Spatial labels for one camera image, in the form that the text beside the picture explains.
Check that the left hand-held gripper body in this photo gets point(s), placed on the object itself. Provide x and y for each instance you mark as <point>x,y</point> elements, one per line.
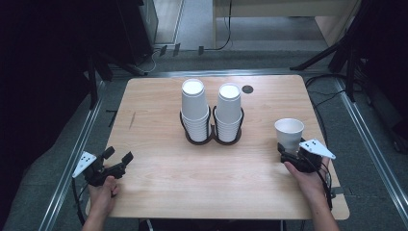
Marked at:
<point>93,168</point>

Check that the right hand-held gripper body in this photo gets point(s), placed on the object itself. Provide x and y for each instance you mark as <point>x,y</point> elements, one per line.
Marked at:
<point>312,152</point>

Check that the single white paper cup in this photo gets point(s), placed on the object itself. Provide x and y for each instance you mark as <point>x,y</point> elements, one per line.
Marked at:
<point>289,133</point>

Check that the stack of white paper cups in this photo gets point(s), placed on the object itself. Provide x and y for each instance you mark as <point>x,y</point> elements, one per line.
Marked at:
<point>228,122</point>
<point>193,106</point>

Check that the black double cup holder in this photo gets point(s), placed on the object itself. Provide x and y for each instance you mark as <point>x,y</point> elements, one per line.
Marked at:
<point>211,136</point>

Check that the person's right hand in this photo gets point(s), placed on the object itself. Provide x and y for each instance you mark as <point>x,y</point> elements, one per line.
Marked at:
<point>308,183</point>

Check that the person's left hand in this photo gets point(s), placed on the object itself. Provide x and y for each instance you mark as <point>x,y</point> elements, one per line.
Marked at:
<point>102,199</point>

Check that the black round table grommet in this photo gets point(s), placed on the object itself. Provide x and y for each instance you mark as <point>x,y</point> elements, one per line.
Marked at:
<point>247,89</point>

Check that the black stand with legs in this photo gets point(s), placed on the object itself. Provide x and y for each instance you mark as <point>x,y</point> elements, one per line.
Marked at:
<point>96,64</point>

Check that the dark curtain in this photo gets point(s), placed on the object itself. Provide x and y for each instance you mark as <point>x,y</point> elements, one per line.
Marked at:
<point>38,80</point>

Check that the black tripod stand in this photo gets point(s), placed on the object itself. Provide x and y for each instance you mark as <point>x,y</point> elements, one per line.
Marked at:
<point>348,48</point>

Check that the black cabinet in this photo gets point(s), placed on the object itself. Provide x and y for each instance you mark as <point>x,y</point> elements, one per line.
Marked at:
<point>138,32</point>

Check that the light wooden desk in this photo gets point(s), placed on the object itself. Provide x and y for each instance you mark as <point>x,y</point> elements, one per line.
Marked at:
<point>282,8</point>

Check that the metal floor rail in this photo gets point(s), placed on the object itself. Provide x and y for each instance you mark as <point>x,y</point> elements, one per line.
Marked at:
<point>369,141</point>
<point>75,150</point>
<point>224,72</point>

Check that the grey table bracket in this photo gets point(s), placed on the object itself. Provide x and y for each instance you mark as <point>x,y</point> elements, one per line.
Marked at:
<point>338,192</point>

